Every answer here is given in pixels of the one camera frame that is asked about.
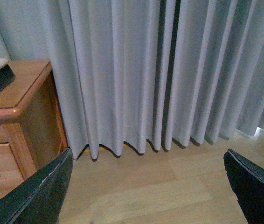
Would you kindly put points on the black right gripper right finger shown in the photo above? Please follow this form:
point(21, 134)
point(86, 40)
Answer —
point(247, 182)

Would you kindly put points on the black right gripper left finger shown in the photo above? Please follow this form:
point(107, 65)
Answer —
point(39, 199)

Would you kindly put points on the wooden cabinet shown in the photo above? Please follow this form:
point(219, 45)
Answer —
point(31, 126)

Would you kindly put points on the grey pleated curtain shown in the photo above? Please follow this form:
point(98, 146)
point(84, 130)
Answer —
point(133, 71)

